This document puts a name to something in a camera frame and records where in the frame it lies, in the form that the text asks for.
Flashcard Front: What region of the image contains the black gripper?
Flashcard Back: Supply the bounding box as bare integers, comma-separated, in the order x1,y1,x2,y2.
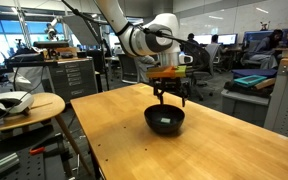
153,77,190,108

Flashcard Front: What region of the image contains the black bowl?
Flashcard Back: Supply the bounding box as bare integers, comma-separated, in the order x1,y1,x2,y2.
143,103,186,136

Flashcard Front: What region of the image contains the light wooden block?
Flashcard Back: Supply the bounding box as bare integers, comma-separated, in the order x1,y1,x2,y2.
254,77,277,91

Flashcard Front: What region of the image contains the grey office chair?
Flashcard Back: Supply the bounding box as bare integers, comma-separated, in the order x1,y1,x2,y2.
189,43,221,102

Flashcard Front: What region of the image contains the lit computer monitor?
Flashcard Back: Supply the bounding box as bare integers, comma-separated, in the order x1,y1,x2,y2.
217,33,239,46
193,34,214,46

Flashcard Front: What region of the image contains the grey plastic storage bin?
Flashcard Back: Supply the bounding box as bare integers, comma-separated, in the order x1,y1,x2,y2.
221,88,269,128

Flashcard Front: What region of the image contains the dark blue folded cloth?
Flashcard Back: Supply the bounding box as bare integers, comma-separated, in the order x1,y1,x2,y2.
231,68,279,80

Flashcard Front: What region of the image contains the grey labelled drawer cabinet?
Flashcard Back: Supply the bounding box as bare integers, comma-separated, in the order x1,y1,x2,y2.
48,58,99,103

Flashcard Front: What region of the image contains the seated person grey top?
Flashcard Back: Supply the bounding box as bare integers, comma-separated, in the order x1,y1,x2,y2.
249,29,284,70

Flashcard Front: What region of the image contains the grey photo light reflector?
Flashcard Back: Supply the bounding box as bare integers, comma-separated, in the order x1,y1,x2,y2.
62,14,102,47

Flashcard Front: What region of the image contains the grey perforated panel cabinet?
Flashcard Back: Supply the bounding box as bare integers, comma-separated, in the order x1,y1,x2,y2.
263,58,288,143

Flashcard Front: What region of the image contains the round wooden side table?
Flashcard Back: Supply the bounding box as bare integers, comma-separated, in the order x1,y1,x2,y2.
0,92,93,178

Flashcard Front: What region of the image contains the black perforated breadboard table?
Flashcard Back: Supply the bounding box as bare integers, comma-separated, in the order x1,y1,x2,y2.
0,132,70,180

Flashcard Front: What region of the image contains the white rounded device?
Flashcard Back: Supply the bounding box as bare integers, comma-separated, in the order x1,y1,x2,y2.
0,91,35,116

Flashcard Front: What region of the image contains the silver aluminium extrusion bar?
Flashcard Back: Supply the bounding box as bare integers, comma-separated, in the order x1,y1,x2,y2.
0,152,20,178

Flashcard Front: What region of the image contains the orange yellow gripper mount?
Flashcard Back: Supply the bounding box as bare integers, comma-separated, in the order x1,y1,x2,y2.
146,65,188,80

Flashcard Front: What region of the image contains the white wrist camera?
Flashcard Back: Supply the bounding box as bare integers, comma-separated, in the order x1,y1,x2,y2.
178,54,194,65

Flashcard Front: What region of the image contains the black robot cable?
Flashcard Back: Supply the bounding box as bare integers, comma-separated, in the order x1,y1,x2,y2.
140,26,212,78

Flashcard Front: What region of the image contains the teal frame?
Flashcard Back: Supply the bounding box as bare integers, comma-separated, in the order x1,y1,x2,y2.
233,74,268,88

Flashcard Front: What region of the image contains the black stereo camera bar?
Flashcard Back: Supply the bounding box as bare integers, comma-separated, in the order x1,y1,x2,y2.
33,40,70,50

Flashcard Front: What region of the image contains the black clamp orange handle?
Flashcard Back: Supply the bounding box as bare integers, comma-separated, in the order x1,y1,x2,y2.
28,145,48,156

